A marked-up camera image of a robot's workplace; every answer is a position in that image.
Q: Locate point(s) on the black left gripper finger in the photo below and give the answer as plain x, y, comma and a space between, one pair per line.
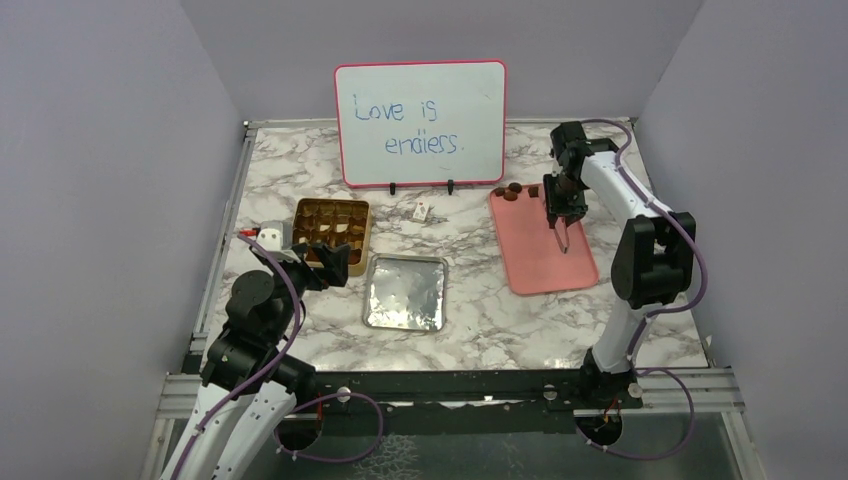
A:
335, 261
319, 255

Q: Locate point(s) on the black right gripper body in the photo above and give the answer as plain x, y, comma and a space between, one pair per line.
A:
565, 196

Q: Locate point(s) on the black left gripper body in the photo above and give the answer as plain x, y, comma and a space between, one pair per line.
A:
303, 276

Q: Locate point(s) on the pink silicone tongs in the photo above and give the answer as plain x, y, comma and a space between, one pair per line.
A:
561, 234

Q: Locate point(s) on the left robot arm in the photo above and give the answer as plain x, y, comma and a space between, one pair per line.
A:
250, 382

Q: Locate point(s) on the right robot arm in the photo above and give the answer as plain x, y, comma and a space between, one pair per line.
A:
654, 260

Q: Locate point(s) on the gold chocolate box tray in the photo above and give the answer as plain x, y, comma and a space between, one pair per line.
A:
336, 222

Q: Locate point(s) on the chocolate pile on tray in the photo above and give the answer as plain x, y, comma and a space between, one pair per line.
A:
515, 191

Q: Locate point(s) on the silver tin lid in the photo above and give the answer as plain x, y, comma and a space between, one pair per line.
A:
405, 292

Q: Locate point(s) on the pink plastic tray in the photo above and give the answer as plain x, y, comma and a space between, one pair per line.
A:
532, 261

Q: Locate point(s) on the small white card box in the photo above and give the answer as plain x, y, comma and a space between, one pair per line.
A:
421, 211

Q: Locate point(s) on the pink-framed whiteboard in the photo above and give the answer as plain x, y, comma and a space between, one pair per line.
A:
410, 124

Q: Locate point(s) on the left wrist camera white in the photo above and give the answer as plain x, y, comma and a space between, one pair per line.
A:
275, 237

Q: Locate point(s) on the black table base rail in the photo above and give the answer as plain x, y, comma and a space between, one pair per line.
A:
442, 402

